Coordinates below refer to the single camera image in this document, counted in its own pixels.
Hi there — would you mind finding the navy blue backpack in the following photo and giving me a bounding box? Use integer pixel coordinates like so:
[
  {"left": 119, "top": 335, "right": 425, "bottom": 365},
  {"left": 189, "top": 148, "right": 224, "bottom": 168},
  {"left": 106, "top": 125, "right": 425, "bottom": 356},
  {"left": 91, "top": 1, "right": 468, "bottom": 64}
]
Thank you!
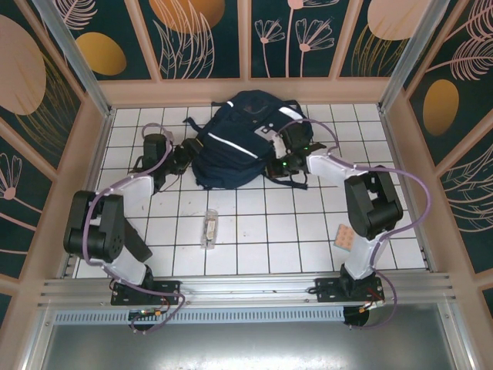
[{"left": 183, "top": 89, "right": 328, "bottom": 190}]

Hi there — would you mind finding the grey metal sheet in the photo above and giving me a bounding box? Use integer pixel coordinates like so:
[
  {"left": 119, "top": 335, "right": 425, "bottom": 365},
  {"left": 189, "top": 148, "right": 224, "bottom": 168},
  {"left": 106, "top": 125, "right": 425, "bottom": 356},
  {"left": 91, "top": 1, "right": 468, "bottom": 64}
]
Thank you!
[{"left": 38, "top": 302, "right": 463, "bottom": 370}]

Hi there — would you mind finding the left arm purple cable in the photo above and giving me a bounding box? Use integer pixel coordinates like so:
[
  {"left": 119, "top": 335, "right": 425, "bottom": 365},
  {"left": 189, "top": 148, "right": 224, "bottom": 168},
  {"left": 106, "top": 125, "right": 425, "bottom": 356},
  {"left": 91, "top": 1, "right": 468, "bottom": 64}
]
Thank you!
[{"left": 80, "top": 122, "right": 185, "bottom": 335}]

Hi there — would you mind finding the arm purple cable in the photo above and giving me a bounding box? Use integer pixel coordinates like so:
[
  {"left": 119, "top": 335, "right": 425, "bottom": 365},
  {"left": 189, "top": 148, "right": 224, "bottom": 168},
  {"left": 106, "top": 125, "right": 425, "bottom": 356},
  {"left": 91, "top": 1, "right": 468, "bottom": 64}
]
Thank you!
[
  {"left": 80, "top": 122, "right": 185, "bottom": 335},
  {"left": 275, "top": 118, "right": 431, "bottom": 331}
]

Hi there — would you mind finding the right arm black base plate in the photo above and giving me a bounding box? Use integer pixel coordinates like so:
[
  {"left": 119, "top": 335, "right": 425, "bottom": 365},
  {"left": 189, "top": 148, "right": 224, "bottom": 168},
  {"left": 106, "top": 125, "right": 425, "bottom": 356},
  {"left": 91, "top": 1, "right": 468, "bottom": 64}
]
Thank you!
[{"left": 314, "top": 276, "right": 386, "bottom": 305}]

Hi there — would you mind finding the aluminium mounting rail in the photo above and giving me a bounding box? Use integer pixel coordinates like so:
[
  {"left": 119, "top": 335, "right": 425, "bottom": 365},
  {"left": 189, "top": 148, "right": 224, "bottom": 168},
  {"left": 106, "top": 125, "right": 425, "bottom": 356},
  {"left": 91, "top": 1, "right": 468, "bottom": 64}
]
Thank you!
[{"left": 38, "top": 272, "right": 458, "bottom": 308}]

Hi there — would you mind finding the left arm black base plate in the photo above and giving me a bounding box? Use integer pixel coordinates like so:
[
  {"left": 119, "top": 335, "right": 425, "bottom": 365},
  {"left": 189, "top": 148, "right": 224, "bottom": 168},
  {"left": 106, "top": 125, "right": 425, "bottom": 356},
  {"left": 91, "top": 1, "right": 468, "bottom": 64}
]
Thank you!
[{"left": 110, "top": 279, "right": 182, "bottom": 306}]

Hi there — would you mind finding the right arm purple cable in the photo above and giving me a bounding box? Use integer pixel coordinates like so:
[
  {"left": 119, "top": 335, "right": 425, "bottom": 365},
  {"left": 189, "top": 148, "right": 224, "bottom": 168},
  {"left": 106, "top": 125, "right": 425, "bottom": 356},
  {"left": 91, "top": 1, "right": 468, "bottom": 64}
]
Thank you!
[{"left": 275, "top": 118, "right": 431, "bottom": 331}]

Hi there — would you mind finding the aluminium corner post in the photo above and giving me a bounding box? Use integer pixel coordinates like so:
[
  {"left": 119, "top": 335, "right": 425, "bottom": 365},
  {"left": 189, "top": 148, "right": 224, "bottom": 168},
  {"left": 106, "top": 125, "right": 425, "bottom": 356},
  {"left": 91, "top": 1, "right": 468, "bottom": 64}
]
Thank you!
[
  {"left": 379, "top": 0, "right": 451, "bottom": 113},
  {"left": 32, "top": 0, "right": 116, "bottom": 119}
]

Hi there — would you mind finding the aluminium table side rail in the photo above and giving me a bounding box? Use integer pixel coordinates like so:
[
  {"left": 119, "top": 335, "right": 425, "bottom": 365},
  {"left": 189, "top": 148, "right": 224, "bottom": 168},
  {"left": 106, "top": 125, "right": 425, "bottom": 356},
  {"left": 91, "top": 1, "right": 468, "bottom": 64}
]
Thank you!
[
  {"left": 378, "top": 109, "right": 439, "bottom": 273},
  {"left": 61, "top": 109, "right": 116, "bottom": 279}
]

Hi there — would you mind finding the grey slotted cable duct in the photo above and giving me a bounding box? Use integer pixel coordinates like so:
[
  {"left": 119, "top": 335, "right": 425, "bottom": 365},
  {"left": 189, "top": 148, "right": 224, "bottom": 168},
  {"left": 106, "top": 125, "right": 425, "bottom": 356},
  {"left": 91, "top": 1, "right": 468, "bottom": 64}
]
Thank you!
[{"left": 53, "top": 310, "right": 347, "bottom": 325}]

